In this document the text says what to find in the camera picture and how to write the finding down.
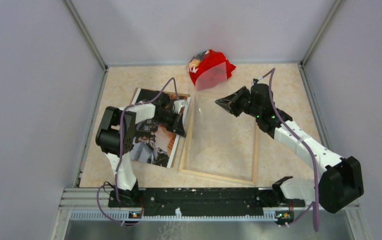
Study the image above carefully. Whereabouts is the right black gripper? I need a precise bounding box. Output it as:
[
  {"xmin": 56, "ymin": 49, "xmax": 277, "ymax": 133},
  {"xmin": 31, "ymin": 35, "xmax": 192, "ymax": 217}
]
[{"xmin": 215, "ymin": 86, "xmax": 261, "ymax": 119}]

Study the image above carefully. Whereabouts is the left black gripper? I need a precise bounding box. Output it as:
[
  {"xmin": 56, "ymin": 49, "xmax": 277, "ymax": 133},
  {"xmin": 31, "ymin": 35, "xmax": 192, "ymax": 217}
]
[{"xmin": 154, "ymin": 109, "xmax": 186, "ymax": 137}]

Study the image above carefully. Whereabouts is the printed photo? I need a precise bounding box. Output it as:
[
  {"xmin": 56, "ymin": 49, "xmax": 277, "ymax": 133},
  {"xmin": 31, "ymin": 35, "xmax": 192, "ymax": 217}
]
[{"xmin": 130, "ymin": 88, "xmax": 191, "ymax": 168}]

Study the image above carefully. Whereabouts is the light wooden picture frame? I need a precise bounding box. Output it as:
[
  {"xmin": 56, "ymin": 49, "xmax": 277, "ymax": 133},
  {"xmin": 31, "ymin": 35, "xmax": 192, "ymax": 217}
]
[{"xmin": 178, "ymin": 92, "xmax": 260, "ymax": 186}]

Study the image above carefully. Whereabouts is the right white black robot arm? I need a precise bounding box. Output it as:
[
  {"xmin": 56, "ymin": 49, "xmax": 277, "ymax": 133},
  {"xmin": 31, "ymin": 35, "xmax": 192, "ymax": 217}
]
[{"xmin": 215, "ymin": 83, "xmax": 365, "ymax": 214}]

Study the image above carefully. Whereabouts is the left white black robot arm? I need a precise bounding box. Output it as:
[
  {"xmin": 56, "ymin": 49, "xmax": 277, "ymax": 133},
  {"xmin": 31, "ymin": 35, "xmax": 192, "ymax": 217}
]
[{"xmin": 95, "ymin": 88, "xmax": 190, "ymax": 207}]

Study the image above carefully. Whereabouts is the crumpled red cloth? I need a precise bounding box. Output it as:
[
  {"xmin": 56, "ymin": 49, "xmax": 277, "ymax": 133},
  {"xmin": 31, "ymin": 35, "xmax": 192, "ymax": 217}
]
[{"xmin": 186, "ymin": 49, "xmax": 236, "ymax": 91}]

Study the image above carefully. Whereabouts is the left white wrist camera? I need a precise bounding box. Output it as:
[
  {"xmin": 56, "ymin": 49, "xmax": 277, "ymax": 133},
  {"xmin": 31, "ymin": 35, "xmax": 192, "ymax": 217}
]
[{"xmin": 173, "ymin": 99, "xmax": 189, "ymax": 114}]

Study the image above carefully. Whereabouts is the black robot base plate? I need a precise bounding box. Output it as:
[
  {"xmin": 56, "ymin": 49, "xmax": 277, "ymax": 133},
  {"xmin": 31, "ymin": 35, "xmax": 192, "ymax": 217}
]
[{"xmin": 108, "ymin": 187, "xmax": 306, "ymax": 217}]

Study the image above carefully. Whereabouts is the aluminium rail with cable duct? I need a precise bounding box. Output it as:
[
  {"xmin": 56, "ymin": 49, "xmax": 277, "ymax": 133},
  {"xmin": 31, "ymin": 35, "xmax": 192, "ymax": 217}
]
[{"xmin": 52, "ymin": 187, "xmax": 372, "ymax": 240}]

